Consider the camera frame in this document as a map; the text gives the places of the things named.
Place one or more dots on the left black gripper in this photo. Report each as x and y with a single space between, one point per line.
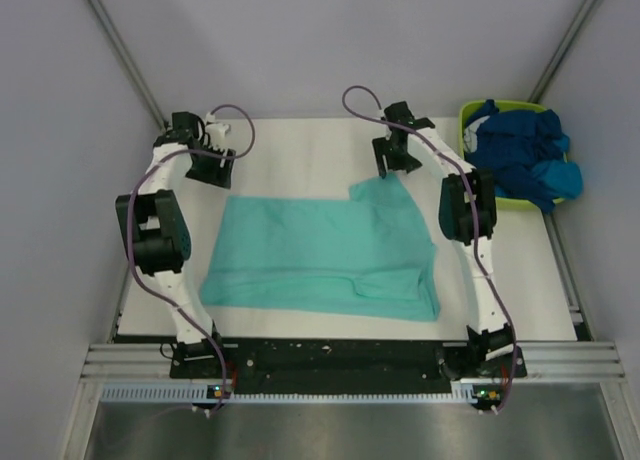
219 176

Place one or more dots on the aluminium frame post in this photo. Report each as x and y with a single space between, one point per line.
579 22
126 61

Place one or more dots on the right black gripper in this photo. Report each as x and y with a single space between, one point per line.
406 164

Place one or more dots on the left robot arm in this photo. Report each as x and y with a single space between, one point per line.
156 238

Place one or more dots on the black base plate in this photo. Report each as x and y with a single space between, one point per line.
339 366

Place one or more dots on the grey slotted cable duct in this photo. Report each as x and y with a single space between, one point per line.
204 394

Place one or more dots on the light blue t shirt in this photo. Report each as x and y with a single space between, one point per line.
526 166

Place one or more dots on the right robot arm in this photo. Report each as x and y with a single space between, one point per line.
467 217

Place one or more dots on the right aluminium frame post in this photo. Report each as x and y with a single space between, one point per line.
579 22

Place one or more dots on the dark blue t shirt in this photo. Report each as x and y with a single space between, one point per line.
515 145

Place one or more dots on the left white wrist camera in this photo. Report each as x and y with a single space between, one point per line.
217 132

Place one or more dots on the left aluminium frame post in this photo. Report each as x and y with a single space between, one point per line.
126 61

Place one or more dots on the teal t shirt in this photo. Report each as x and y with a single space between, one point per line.
369 255

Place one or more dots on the green plastic bin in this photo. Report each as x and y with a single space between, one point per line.
480 180

